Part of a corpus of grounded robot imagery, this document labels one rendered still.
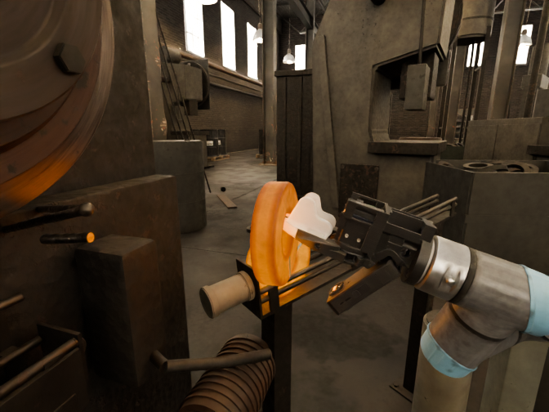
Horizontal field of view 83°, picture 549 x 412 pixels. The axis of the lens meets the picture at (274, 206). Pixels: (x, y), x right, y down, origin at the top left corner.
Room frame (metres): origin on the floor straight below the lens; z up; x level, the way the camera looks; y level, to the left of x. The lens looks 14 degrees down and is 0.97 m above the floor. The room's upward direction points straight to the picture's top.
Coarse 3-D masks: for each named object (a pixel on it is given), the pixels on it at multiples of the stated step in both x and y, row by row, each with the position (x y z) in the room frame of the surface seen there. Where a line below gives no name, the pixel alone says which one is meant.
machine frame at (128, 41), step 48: (144, 48) 0.73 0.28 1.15; (144, 96) 0.71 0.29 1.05; (96, 144) 0.58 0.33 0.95; (144, 144) 0.70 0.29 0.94; (48, 192) 0.49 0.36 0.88; (96, 192) 0.51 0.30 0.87; (144, 192) 0.61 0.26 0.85; (0, 240) 0.37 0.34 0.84; (0, 288) 0.36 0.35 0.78; (48, 288) 0.41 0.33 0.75; (0, 384) 0.33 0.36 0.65; (96, 384) 0.46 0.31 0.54; (144, 384) 0.56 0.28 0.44
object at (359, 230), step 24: (360, 216) 0.38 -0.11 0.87; (384, 216) 0.36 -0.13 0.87; (408, 216) 0.39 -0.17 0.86; (336, 240) 0.39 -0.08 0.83; (360, 240) 0.38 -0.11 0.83; (384, 240) 0.38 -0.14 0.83; (408, 240) 0.37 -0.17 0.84; (432, 240) 0.37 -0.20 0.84; (360, 264) 0.37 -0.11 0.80; (408, 264) 0.37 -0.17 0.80
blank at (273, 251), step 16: (272, 192) 0.41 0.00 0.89; (288, 192) 0.44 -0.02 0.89; (256, 208) 0.39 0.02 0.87; (272, 208) 0.38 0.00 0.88; (288, 208) 0.44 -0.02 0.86; (256, 224) 0.38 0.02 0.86; (272, 224) 0.37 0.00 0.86; (256, 240) 0.37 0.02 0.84; (272, 240) 0.37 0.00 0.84; (288, 240) 0.46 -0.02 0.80; (256, 256) 0.37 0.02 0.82; (272, 256) 0.36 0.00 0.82; (288, 256) 0.44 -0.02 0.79; (256, 272) 0.38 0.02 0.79; (272, 272) 0.37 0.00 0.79; (288, 272) 0.44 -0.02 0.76
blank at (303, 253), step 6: (300, 246) 0.62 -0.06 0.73; (306, 246) 0.63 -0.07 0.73; (300, 252) 0.62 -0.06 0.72; (306, 252) 0.63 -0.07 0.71; (300, 258) 0.62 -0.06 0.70; (306, 258) 0.64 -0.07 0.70; (294, 264) 0.62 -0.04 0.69; (300, 264) 0.62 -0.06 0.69; (306, 264) 0.64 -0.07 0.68; (294, 270) 0.61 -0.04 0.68; (300, 276) 0.62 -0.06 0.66; (288, 282) 0.60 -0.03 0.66; (294, 288) 0.61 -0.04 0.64; (264, 294) 0.56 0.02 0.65; (282, 294) 0.59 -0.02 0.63
